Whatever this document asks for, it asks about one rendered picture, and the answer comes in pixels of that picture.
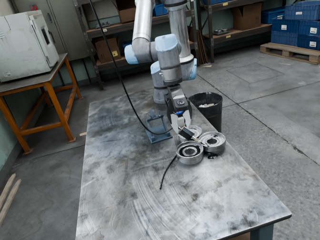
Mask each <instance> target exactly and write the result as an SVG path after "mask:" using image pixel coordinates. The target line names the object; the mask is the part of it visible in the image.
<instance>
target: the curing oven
mask: <svg viewBox="0 0 320 240"><path fill-rule="evenodd" d="M50 34H51V35H52V33H51V32H50V30H49V29H48V27H47V24H46V21H45V19H44V17H43V14H42V12H41V10H35V11H28V12H23V13H18V14H12V15H8V16H3V17H0V81H1V82H6V83H10V80H14V79H19V78H23V77H27V76H31V75H36V74H40V73H44V72H47V74H50V71H51V70H52V68H53V67H54V65H55V64H56V63H58V61H59V60H60V59H59V56H58V53H57V51H56V48H55V45H54V43H55V40H54V37H53V35H52V38H53V40H52V38H51V35H50Z"/></svg>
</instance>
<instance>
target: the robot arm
mask: <svg viewBox="0 0 320 240"><path fill-rule="evenodd" d="M160 3H163V4H164V8H166V9H167V10H168V15H169V21H170V29H171V34H168V35H163V36H159V37H156V39H155V41H154V42H151V41H150V38H151V26H152V13H153V9H154V7H155V5H156V4H160ZM187 3H188V1H187V0H135V5H136V15H135V23H134V31H133V39H132V45H128V46H126V47H125V58H126V60H127V62H128V63H129V64H139V63H145V62H152V61H157V62H155V63H153V64H152V65H151V67H150V69H151V75H152V80H153V85H154V95H153V99H154V102H155V103H158V104H166V108H167V110H166V115H167V117H168V119H169V121H170V123H171V125H172V127H173V129H174V131H175V132H176V133H177V134H179V129H178V124H177V120H178V116H177V115H176V114H175V113H176V112H180V111H183V112H182V116H183V118H184V123H185V127H186V128H188V129H189V128H190V123H191V117H192V107H191V105H190V101H187V97H185V94H184V93H183V90H182V88H181V85H180V83H181V82H183V81H186V80H188V81H189V80H194V79H195V78H196V70H197V59H196V58H194V56H193V55H192V54H191V53H190V44H189V36H188V28H187V20H186V11H185V6H186V4H187ZM173 112H175V113H173Z"/></svg>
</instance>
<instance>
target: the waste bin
mask: <svg viewBox="0 0 320 240"><path fill-rule="evenodd" d="M188 99H189V100H190V101H191V103H192V104H193V105H194V106H195V107H196V108H197V109H198V110H199V111H200V113H201V114H202V115H203V116H204V117H205V118H206V119H207V120H208V121H209V122H210V124H211V125H212V126H213V127H214V128H215V129H216V130H217V131H218V132H219V133H220V132H221V118H222V101H223V98H222V96H221V95H219V94H217V93H214V92H200V93H196V94H193V95H191V96H190V97H188ZM204 104H207V105H209V104H214V105H212V106H208V107H199V106H200V105H204Z"/></svg>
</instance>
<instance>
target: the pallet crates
mask: <svg viewBox="0 0 320 240"><path fill-rule="evenodd" d="M293 4H296V6H292V5H293ZM293 4H290V5H286V6H285V15H284V16H280V17H282V19H278V18H280V17H277V18H273V19H272V26H271V42H269V43H268V44H267V43H266V44H263V45H261V46H260V53H264V54H269V55H273V56H277V57H282V58H287V59H291V60H297V61H301V62H306V63H310V64H315V65H319V64H320V0H316V1H301V2H297V3H293ZM270 48H272V49H278V50H282V51H283V52H282V54H280V53H275V52H270ZM294 52H295V53H300V54H305V55H309V59H304V58H299V57H294V56H293V53H294Z"/></svg>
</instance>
